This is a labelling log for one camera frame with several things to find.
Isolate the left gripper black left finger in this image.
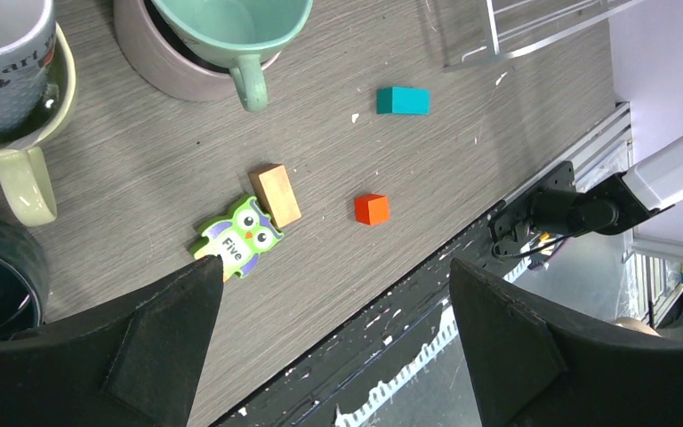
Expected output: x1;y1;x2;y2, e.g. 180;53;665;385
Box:
0;255;223;426

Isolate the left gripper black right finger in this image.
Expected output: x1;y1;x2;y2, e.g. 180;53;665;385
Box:
450;260;683;426

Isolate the dark teal mug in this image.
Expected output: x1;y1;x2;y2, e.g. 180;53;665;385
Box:
0;220;50;341

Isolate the light green cream mug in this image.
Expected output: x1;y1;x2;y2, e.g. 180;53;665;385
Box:
0;25;77;227

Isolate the lilac pink mug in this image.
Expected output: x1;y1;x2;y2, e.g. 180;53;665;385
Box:
113;1;279;103

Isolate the blue grey small cup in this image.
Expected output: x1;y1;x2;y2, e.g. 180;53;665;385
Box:
0;0;56;133

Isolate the pale green small mug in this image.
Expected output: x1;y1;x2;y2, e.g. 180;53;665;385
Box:
153;0;313;112

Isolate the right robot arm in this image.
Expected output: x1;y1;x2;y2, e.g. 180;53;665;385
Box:
528;136;683;238

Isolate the black base bar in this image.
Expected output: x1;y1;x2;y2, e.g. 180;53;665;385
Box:
215;161;575;426

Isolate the green owl toy block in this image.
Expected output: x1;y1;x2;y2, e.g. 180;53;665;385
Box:
189;194;284;280

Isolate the red cube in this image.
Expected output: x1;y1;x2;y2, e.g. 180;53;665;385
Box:
354;193;390;226

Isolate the tan wooden block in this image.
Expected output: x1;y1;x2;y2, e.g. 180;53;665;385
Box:
248;164;301;229

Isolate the teal block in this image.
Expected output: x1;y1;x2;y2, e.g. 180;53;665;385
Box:
376;86;430;116

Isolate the white wire dish rack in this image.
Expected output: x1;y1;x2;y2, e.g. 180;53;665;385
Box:
423;0;640;72

